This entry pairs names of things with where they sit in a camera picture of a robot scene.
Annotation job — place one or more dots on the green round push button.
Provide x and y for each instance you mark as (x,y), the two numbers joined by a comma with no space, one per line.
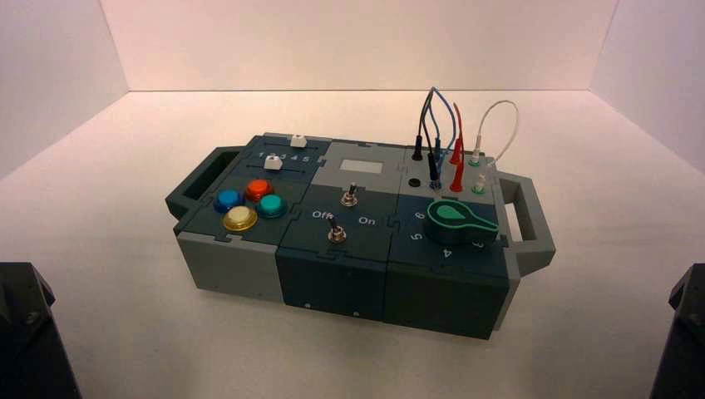
(271,205)

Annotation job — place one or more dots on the blue round push button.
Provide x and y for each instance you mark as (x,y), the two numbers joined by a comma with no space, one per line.
(228,200)

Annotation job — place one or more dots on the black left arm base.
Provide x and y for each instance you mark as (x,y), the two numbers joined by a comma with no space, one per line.
(27,341)

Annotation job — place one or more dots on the yellow round push button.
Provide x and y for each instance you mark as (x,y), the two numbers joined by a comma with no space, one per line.
(240,218)

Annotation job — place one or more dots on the metal toggle switch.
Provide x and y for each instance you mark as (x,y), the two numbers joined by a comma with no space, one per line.
(349,198)
(336,232)

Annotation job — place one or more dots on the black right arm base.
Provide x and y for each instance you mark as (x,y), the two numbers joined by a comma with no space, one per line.
(683,347)

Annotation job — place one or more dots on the white rectangular display window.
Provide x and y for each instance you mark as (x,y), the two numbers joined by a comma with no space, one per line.
(361,166)

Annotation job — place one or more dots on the modular grey green task box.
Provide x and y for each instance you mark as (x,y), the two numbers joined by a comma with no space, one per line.
(330,275)

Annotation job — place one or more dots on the black round socket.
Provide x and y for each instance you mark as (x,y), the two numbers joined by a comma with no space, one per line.
(413,182)

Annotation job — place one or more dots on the white slider knob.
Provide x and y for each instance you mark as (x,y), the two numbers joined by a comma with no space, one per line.
(298,141)
(273,162)

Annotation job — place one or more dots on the green rotary pointer knob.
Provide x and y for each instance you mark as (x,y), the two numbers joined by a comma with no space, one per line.
(454,223)

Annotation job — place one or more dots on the red round push button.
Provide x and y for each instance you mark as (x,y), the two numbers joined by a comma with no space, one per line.
(258,190)

